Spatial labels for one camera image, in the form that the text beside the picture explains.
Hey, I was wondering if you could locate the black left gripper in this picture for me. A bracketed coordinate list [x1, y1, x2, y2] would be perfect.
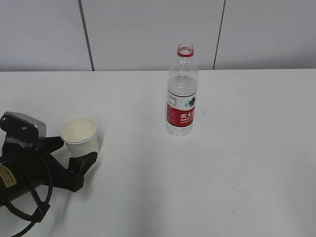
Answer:
[2, 136, 98, 193]

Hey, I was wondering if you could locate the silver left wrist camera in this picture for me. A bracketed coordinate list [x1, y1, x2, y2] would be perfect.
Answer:
[0, 112, 46, 143]

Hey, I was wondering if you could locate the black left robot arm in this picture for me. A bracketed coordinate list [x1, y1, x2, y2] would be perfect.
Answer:
[0, 137, 98, 205]

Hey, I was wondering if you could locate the clear water bottle red label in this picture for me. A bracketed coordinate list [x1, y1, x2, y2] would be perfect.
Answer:
[166, 43, 198, 137]

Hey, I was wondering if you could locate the white paper cup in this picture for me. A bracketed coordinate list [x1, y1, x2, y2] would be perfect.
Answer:
[60, 116, 99, 158]

